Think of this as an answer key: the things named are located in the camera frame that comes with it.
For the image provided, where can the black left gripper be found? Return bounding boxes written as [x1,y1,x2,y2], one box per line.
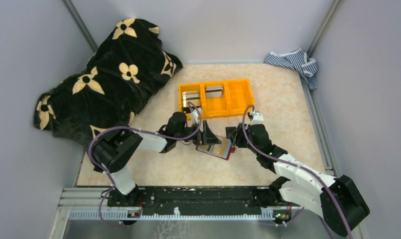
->
[175,119,221,145]

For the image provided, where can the red leather card holder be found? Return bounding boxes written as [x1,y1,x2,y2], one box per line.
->
[196,136,236,160]

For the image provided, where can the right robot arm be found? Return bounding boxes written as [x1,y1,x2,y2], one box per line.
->
[225,112,370,237]

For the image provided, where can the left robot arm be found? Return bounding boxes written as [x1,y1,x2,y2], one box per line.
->
[88,107,221,206]

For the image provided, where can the cards in left bin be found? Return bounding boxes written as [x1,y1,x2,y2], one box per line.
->
[182,91,201,114]

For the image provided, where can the cards in bin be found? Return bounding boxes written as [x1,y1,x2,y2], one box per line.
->
[205,85,223,99]
[182,91,201,114]

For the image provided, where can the cards in middle bin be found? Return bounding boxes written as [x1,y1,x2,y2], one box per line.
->
[205,85,223,99]

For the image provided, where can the yellow plastic bin middle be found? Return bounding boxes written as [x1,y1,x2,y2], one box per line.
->
[203,81,229,118]

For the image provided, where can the yellow plastic bin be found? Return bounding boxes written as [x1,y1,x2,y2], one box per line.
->
[224,79,255,116]
[178,83,206,120]
[203,81,229,118]

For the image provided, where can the yellow plastic bin right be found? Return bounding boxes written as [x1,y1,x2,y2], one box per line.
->
[224,79,255,116]

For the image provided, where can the yellow plastic bin left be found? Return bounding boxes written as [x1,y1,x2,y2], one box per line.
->
[178,83,206,120]

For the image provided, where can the blue white striped cloth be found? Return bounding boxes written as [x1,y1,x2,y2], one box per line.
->
[264,48,318,90]

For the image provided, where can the black floral blanket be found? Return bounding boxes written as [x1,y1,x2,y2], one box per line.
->
[33,18,183,148]

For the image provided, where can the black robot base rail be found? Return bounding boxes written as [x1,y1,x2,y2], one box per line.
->
[107,186,293,220]

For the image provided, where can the aluminium frame rail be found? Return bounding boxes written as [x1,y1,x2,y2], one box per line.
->
[59,186,292,223]

